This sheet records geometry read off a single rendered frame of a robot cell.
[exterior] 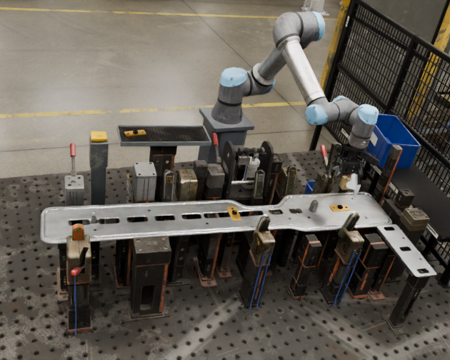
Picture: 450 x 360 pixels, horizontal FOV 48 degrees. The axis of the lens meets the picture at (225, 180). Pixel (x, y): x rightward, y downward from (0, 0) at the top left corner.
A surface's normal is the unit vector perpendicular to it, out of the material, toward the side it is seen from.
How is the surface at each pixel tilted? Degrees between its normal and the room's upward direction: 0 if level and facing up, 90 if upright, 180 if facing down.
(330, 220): 0
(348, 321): 0
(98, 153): 90
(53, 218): 0
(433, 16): 91
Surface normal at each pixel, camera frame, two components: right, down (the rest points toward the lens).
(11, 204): 0.15, -0.82
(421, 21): -0.91, 0.12
